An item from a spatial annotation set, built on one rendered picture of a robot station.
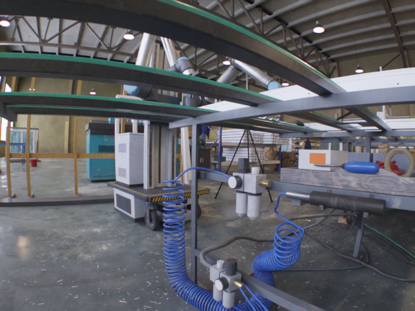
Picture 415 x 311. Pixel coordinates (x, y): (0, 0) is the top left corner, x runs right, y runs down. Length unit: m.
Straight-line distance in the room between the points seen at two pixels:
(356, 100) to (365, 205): 0.24
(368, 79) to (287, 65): 0.42
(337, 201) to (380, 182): 0.12
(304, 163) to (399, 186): 0.31
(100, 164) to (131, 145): 2.59
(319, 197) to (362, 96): 0.27
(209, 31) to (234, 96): 0.36
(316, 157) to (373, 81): 0.31
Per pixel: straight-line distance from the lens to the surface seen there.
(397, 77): 0.76
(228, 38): 0.31
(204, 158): 5.38
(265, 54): 0.36
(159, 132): 2.19
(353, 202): 0.56
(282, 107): 0.64
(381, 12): 14.22
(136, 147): 2.19
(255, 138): 6.35
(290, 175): 0.70
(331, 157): 0.68
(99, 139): 4.69
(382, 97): 0.54
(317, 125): 1.96
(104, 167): 4.72
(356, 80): 0.78
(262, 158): 6.38
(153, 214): 1.88
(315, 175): 0.65
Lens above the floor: 0.68
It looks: 1 degrees down
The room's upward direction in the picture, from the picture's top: 1 degrees clockwise
